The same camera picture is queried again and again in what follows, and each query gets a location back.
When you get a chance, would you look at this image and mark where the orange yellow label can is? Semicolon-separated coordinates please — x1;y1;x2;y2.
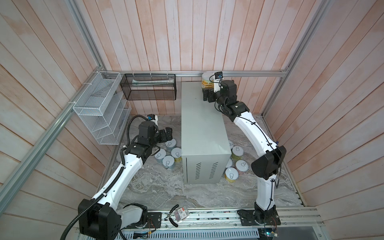
202;72;215;90

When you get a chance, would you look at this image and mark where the teal label can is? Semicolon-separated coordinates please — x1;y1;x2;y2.
165;139;177;152
162;155;175;169

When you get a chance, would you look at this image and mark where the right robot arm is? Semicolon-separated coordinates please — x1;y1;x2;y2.
203;79;287;226

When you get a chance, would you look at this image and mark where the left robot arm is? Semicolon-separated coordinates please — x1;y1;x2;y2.
61;114;173;240

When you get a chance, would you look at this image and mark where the blue label can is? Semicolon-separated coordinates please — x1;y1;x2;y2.
154;149;167;164

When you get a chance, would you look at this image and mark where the grey metal cabinet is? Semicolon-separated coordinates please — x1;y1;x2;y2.
181;82;232;184

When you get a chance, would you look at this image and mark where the green label can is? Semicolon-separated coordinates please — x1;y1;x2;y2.
231;146;244;161

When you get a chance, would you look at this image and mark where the light pink label can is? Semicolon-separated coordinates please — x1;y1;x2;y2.
226;158;233;169

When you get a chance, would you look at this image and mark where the black mesh wall basket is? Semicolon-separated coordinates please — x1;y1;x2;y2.
120;73;177;101

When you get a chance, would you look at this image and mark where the white wire mesh shelf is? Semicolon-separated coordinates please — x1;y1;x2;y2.
73;72;132;145

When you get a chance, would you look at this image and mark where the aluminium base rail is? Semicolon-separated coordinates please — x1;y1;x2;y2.
108;207;330;240

